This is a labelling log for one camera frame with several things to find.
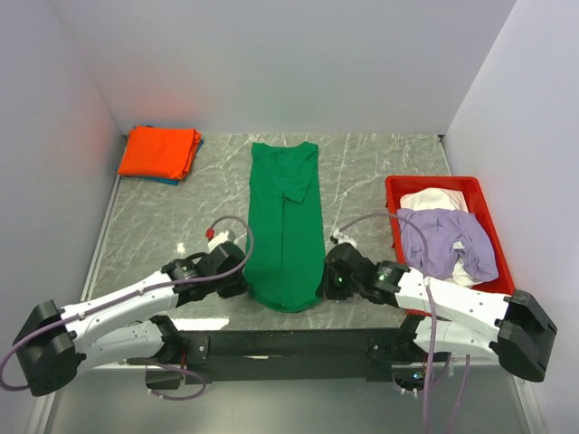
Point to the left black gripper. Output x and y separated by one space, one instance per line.
241 286

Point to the orange t shirt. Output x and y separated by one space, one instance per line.
156 153

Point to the green t shirt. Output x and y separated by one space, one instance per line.
285 216

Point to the lavender t shirt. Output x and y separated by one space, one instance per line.
450 244

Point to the pale pink t shirt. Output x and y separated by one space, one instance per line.
437 198

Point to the folded blue t shirt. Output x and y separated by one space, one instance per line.
169 181

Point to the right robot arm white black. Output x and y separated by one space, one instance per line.
513 329

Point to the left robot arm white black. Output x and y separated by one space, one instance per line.
56 344

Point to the black base beam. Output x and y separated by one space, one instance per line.
222 356

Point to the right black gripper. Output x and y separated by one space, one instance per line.
330 291

